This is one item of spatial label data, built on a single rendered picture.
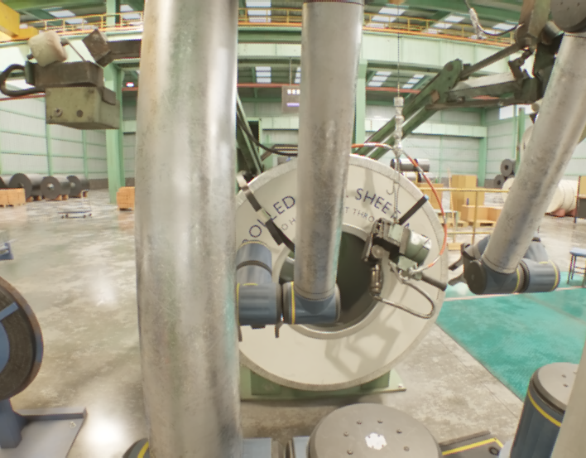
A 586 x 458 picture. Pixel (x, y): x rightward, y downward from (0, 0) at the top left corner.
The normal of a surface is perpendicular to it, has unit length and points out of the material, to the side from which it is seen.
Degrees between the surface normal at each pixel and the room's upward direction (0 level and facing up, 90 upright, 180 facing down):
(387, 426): 0
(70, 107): 89
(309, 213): 108
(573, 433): 90
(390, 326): 90
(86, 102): 89
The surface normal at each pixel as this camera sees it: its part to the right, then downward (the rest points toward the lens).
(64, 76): 0.07, 0.17
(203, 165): 0.62, 0.00
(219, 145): 0.85, -0.01
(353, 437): 0.00, -0.99
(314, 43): -0.62, 0.39
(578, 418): -0.99, 0.03
